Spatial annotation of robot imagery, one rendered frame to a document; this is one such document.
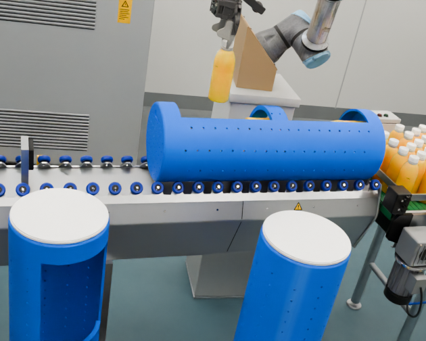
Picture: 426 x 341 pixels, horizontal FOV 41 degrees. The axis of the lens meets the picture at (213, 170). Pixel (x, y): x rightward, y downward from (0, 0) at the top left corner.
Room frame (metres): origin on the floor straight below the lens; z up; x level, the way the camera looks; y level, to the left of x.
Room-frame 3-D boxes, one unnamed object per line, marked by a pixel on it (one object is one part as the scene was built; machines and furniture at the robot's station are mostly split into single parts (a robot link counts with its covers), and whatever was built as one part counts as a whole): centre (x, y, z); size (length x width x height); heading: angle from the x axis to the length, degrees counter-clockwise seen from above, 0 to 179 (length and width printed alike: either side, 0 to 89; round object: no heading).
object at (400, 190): (1.98, -0.73, 0.95); 0.10 x 0.07 x 0.10; 22
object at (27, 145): (1.65, 0.62, 1.00); 0.10 x 0.04 x 0.15; 22
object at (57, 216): (1.36, 0.41, 1.03); 0.28 x 0.28 x 0.01
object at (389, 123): (2.49, -0.70, 1.05); 0.20 x 0.10 x 0.10; 112
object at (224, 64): (1.83, 0.03, 1.38); 0.07 x 0.07 x 0.19
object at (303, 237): (1.48, -0.32, 1.03); 0.28 x 0.28 x 0.01
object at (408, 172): (2.07, -0.77, 0.99); 0.07 x 0.07 x 0.19
